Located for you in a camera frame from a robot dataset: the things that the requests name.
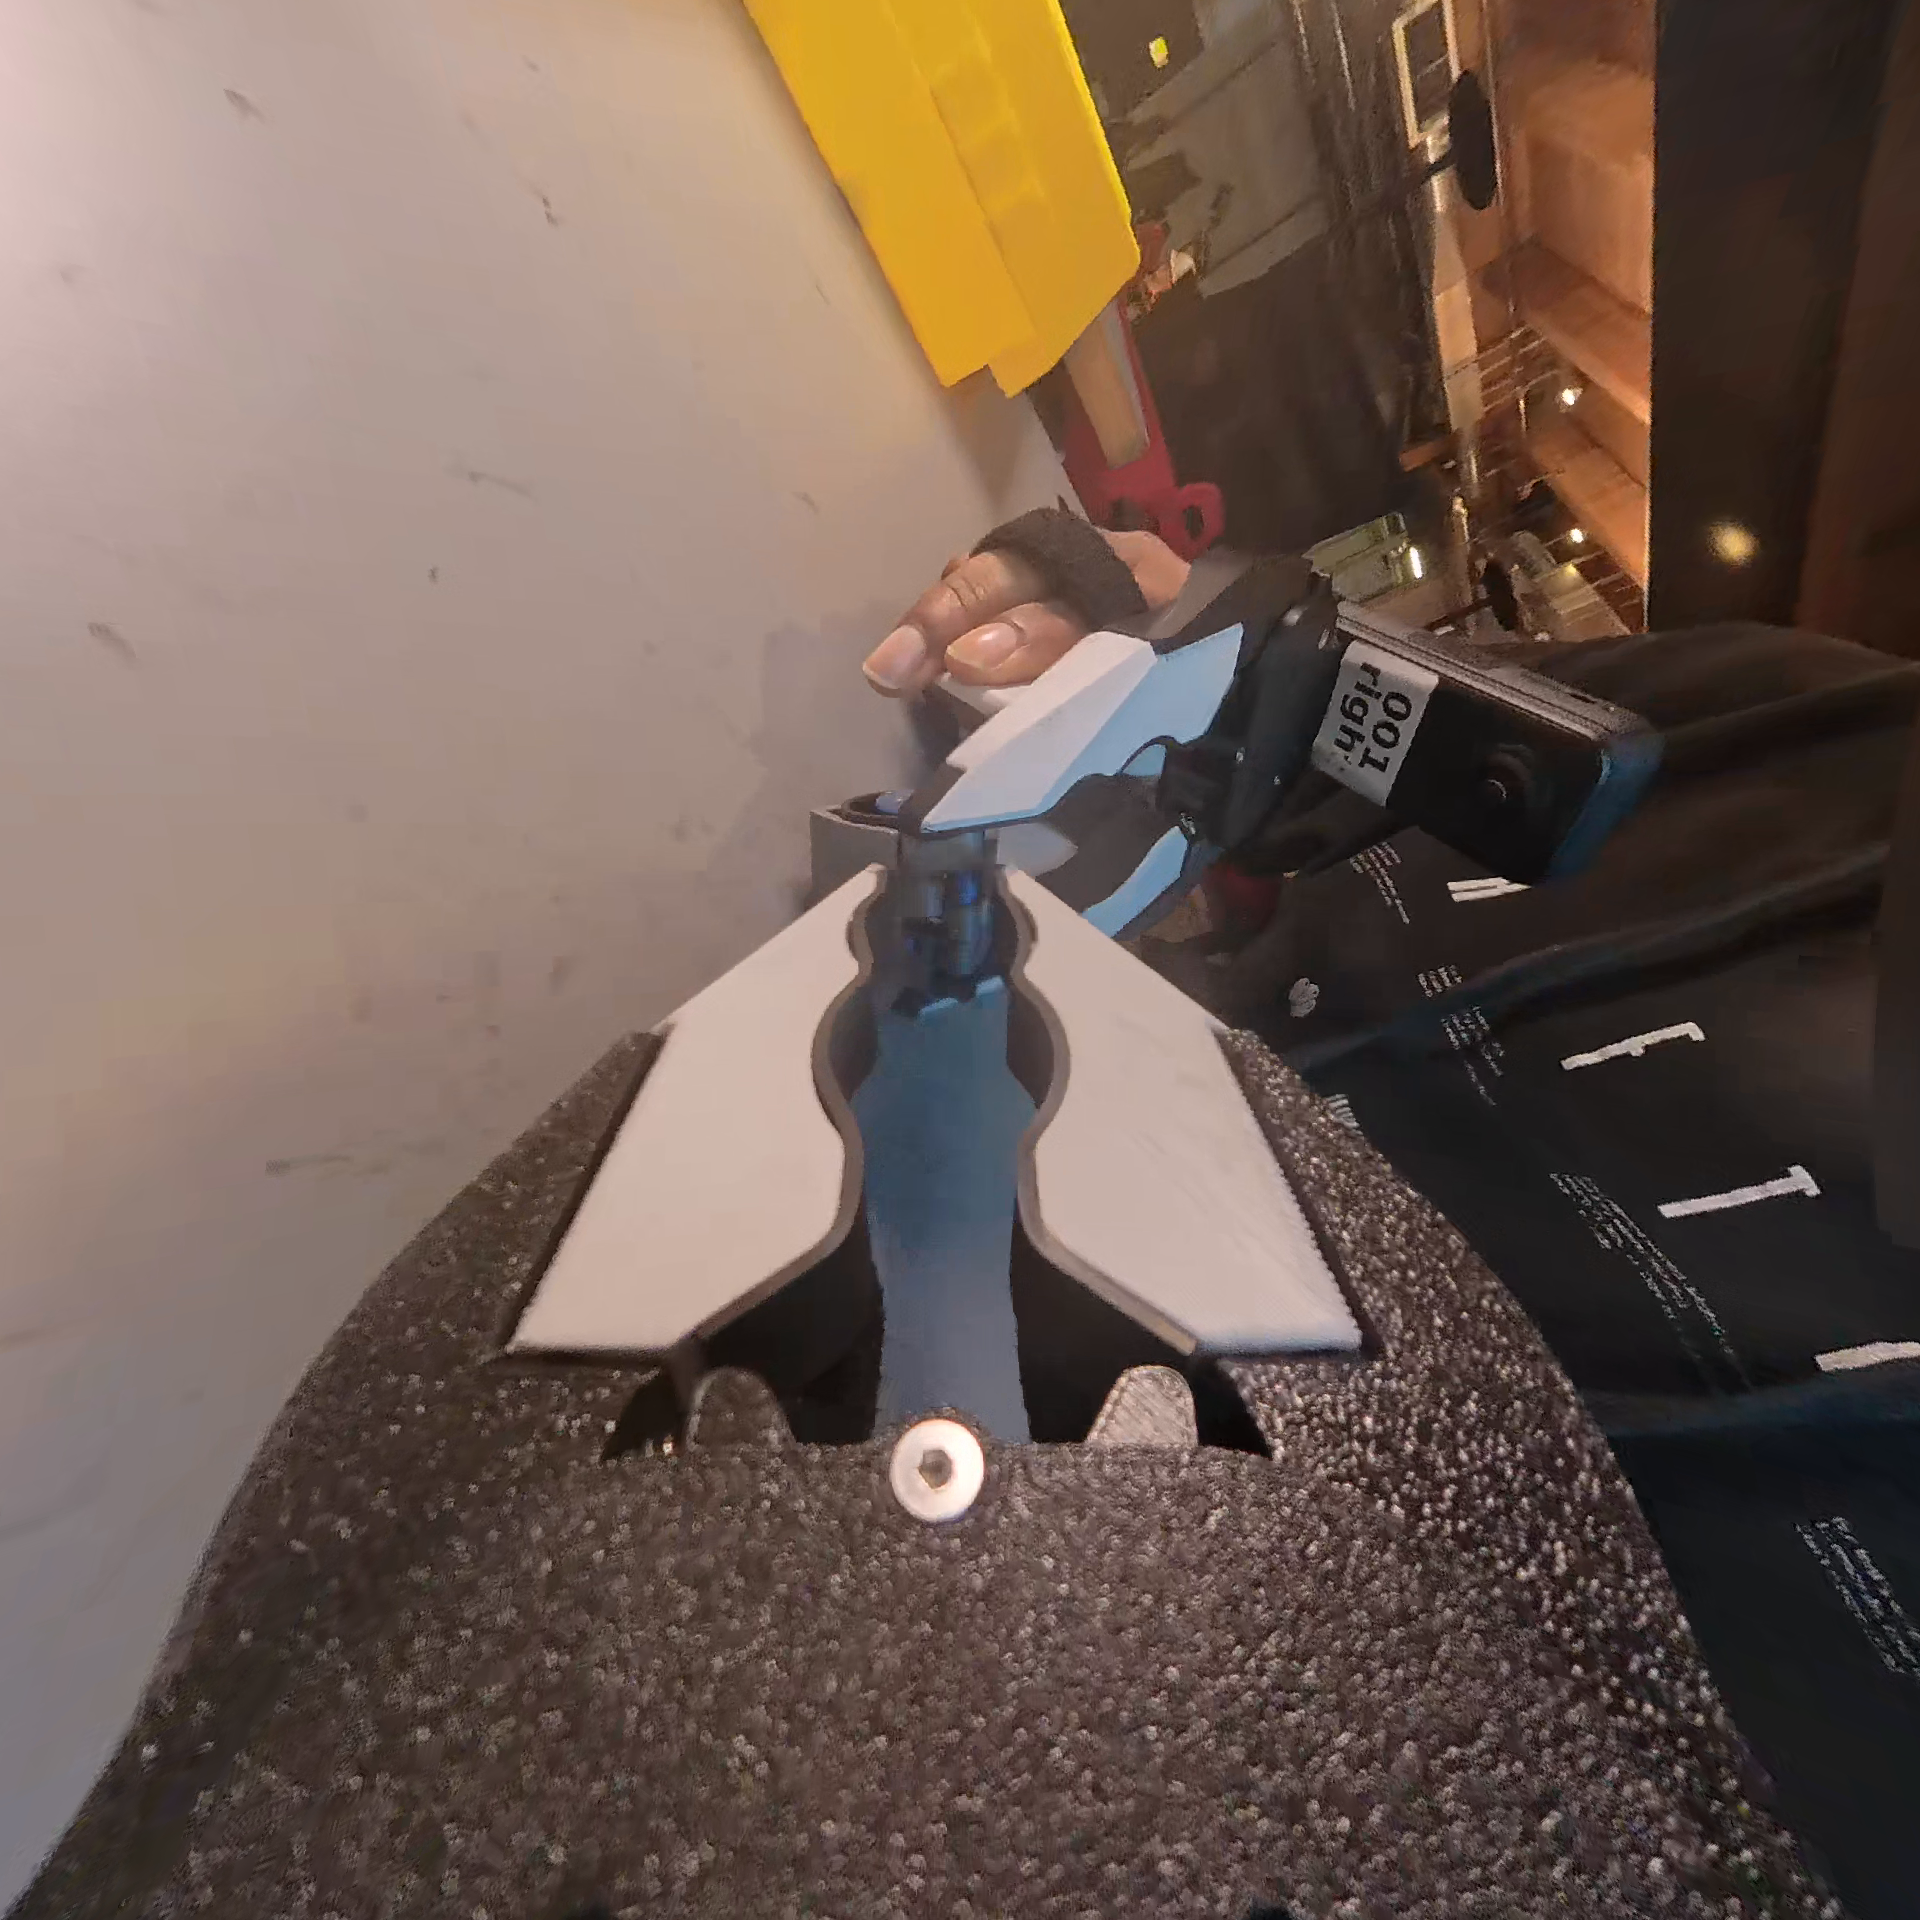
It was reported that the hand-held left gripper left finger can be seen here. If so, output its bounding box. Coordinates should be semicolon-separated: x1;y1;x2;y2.
509;865;888;1445

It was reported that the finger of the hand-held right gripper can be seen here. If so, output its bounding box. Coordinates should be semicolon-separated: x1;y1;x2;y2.
919;623;1250;838
1036;772;1204;942

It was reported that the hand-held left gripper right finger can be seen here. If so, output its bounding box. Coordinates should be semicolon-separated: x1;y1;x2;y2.
996;870;1366;1443

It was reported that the black toy lens assembly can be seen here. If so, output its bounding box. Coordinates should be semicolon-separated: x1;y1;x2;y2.
883;825;1003;1024

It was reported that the grey curved toy panel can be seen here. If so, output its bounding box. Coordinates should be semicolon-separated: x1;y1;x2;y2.
808;791;939;904

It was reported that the person's right hand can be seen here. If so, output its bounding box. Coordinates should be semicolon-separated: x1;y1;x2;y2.
862;527;1202;694

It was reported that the person's black hoodie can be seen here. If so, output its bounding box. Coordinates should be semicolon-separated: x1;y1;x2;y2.
1245;808;1920;1920

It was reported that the yellow storage bin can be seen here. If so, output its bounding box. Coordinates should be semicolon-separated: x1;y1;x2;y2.
743;0;1142;397

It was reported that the black floor lamp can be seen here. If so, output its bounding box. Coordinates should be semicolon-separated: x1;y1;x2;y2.
1411;67;1504;212

